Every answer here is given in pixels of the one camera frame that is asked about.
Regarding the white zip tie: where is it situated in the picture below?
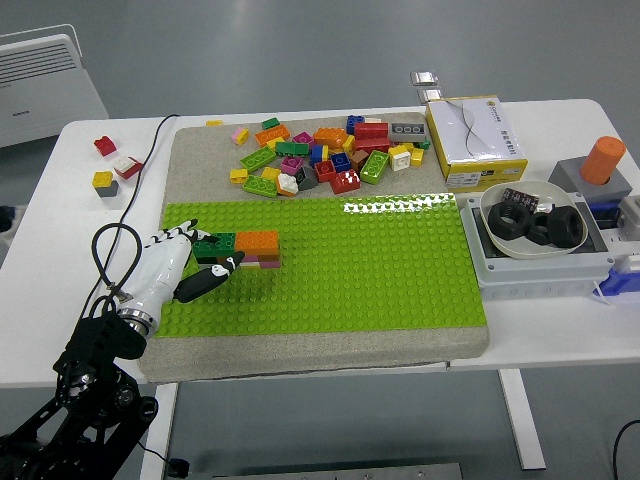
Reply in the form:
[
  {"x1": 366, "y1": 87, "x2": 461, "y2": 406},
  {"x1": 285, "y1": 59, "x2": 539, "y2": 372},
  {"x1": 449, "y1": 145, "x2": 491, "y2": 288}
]
[{"x1": 591, "y1": 279, "x2": 617, "y2": 307}]

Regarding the black floor cable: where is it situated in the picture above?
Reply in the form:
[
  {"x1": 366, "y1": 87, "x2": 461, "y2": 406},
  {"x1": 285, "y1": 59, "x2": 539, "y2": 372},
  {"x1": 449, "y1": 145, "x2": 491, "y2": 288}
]
[{"x1": 612, "y1": 419, "x2": 640, "y2": 480}]

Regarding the white yellow brick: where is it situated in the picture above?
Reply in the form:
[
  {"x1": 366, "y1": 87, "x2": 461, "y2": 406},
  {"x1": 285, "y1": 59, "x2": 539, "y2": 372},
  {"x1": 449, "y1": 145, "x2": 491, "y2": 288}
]
[{"x1": 388, "y1": 143, "x2": 412, "y2": 173}]

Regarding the blue white device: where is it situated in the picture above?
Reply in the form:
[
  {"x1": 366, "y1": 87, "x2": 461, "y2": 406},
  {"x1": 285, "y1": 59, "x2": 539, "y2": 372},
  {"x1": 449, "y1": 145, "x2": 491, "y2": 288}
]
[{"x1": 597, "y1": 253, "x2": 640, "y2": 301}]

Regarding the grey-brown mat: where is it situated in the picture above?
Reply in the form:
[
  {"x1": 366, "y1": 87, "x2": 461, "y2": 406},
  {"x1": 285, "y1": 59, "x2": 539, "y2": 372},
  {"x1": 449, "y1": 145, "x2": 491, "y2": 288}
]
[{"x1": 135, "y1": 110, "x2": 492, "y2": 384}]

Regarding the dark grey slope brick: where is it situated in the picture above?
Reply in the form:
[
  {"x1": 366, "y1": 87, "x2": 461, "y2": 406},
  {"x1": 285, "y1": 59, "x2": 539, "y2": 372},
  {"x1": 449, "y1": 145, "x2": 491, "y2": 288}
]
[{"x1": 294, "y1": 165, "x2": 320, "y2": 191}]

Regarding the dark circuit board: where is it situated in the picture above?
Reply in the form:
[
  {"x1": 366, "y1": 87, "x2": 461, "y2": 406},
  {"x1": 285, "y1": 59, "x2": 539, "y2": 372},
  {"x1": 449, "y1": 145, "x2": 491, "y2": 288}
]
[{"x1": 499, "y1": 186, "x2": 541, "y2": 211}]

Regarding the green studded baseplate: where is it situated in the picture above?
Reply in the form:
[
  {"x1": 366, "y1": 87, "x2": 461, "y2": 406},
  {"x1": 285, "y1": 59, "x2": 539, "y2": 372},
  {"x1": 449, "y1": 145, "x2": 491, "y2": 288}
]
[{"x1": 152, "y1": 192, "x2": 490, "y2": 339}]

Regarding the blue block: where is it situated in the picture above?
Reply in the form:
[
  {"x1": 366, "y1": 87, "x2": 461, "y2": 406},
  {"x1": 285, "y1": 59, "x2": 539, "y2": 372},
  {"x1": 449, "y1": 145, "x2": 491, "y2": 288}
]
[{"x1": 588, "y1": 198, "x2": 624, "y2": 229}]

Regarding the grey three-hole brick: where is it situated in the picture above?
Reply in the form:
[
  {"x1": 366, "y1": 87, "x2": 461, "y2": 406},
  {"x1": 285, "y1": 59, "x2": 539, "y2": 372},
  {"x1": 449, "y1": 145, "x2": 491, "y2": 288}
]
[{"x1": 388, "y1": 121, "x2": 429, "y2": 144}]

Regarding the red slope brick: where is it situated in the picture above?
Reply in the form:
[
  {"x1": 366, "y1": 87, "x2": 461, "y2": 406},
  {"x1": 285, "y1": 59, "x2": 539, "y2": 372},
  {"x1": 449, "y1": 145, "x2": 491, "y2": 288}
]
[{"x1": 113, "y1": 157, "x2": 146, "y2": 180}]

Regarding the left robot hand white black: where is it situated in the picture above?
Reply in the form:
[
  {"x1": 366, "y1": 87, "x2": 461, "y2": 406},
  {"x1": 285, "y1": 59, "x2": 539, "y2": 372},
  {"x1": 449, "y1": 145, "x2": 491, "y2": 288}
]
[{"x1": 119, "y1": 218, "x2": 246, "y2": 316}]

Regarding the large black hex nut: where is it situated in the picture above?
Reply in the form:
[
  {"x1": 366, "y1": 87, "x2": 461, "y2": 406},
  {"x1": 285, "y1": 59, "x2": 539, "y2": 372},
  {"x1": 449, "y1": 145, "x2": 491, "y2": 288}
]
[
  {"x1": 545, "y1": 204, "x2": 586, "y2": 249},
  {"x1": 487, "y1": 200, "x2": 533, "y2": 240}
]

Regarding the grey metal plate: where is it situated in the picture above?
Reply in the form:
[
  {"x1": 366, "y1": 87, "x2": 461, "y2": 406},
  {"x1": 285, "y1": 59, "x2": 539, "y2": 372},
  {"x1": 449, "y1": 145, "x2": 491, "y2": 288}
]
[{"x1": 212, "y1": 462, "x2": 464, "y2": 480}]

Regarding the orange cylinder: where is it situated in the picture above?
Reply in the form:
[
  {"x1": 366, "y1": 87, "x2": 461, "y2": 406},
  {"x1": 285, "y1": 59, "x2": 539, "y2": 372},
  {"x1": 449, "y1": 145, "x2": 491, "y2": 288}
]
[{"x1": 579, "y1": 135, "x2": 627, "y2": 186}]

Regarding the white yellow cardboard box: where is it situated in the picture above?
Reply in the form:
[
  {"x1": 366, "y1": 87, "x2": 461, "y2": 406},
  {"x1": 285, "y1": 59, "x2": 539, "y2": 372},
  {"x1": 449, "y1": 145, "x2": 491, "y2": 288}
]
[{"x1": 424, "y1": 94, "x2": 530, "y2": 193}]

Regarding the small black hex nut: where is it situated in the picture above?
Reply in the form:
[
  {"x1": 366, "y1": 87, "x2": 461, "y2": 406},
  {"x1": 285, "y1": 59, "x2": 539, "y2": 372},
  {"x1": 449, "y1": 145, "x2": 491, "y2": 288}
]
[{"x1": 524, "y1": 213, "x2": 554, "y2": 246}]

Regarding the white panel heater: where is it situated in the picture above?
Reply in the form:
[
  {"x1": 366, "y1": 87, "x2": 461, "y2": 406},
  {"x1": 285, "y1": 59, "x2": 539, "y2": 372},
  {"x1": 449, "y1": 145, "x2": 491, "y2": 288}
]
[{"x1": 0, "y1": 22, "x2": 110, "y2": 149}]

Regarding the white bowl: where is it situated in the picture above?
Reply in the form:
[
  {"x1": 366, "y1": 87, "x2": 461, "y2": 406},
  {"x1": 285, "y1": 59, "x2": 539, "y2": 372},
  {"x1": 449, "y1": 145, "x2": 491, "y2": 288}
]
[{"x1": 478, "y1": 178, "x2": 590, "y2": 260}]

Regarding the thin black power cord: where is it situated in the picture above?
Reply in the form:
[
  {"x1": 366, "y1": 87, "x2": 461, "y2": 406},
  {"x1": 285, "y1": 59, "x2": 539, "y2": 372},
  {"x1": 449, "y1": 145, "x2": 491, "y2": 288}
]
[{"x1": 74, "y1": 112, "x2": 181, "y2": 464}]

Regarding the grey holder block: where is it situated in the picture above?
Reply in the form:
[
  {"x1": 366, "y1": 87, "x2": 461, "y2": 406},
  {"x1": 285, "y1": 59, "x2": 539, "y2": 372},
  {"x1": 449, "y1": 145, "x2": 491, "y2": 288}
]
[{"x1": 548, "y1": 157, "x2": 633, "y2": 202}]

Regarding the grey junction box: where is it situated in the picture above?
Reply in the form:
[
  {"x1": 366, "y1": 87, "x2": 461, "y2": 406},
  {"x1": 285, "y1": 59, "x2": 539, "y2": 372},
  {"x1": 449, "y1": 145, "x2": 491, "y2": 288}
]
[{"x1": 459, "y1": 193, "x2": 615, "y2": 301}]

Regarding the large red brick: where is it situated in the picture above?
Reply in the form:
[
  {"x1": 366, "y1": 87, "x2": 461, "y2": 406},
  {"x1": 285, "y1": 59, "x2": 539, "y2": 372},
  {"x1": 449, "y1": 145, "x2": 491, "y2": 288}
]
[{"x1": 353, "y1": 121, "x2": 391, "y2": 153}]

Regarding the white table leg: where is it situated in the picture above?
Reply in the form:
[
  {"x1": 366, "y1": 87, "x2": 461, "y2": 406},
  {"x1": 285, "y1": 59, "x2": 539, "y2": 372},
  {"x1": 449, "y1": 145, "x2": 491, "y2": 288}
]
[
  {"x1": 144, "y1": 382, "x2": 180, "y2": 480},
  {"x1": 497, "y1": 367, "x2": 547, "y2": 471}
]

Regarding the lime green brick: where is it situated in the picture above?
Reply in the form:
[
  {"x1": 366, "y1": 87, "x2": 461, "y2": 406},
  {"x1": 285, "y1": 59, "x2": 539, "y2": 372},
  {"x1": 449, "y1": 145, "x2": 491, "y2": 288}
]
[
  {"x1": 239, "y1": 145, "x2": 279, "y2": 172},
  {"x1": 242, "y1": 174, "x2": 280, "y2": 199},
  {"x1": 359, "y1": 149, "x2": 391, "y2": 186}
]

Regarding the orange long brick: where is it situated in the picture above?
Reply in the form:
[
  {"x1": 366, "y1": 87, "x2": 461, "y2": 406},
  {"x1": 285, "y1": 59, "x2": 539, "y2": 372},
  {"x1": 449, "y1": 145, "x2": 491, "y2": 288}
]
[
  {"x1": 313, "y1": 127, "x2": 350, "y2": 150},
  {"x1": 234, "y1": 229, "x2": 280, "y2": 258},
  {"x1": 254, "y1": 123, "x2": 291, "y2": 147}
]

